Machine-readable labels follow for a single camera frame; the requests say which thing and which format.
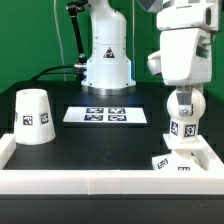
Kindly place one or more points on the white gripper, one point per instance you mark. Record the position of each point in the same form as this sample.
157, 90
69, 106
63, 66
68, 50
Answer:
184, 58

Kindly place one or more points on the white lamp bulb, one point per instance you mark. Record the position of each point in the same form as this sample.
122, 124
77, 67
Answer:
184, 127

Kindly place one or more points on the white lamp base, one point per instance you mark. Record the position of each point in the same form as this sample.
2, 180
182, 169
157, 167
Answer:
193, 156

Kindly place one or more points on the white lamp shade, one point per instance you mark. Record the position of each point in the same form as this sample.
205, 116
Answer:
33, 123

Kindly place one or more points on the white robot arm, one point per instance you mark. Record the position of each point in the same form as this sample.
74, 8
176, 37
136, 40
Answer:
108, 67

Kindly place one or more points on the white marker tag plate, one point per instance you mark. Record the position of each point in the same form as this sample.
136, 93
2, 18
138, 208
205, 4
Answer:
105, 115

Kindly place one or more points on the white U-shaped fence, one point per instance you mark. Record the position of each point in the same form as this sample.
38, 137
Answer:
208, 181

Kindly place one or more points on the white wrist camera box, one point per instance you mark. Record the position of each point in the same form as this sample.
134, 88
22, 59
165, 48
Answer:
203, 15

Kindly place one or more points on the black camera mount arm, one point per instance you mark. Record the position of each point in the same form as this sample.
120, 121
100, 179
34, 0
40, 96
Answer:
74, 8

